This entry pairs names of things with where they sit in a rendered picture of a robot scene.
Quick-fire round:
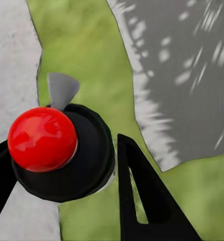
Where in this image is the insectifuge atomizer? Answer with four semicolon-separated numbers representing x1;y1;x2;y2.
7;73;117;203

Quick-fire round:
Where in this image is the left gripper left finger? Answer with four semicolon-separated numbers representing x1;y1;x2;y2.
0;140;17;213

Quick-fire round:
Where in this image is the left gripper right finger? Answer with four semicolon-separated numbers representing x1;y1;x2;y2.
117;134;202;241

